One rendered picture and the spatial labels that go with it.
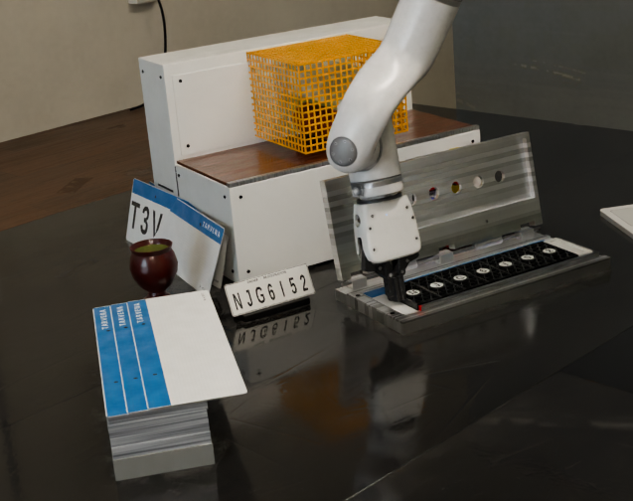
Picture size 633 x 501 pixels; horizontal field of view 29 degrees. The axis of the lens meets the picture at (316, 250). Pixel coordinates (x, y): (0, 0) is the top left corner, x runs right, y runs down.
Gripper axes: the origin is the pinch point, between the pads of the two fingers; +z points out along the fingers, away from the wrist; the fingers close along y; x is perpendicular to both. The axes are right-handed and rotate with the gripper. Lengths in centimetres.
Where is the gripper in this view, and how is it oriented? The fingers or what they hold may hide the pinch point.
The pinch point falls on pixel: (395, 288)
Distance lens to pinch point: 205.7
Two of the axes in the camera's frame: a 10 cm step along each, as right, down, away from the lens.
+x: -4.8, -0.5, 8.8
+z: 1.8, 9.7, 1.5
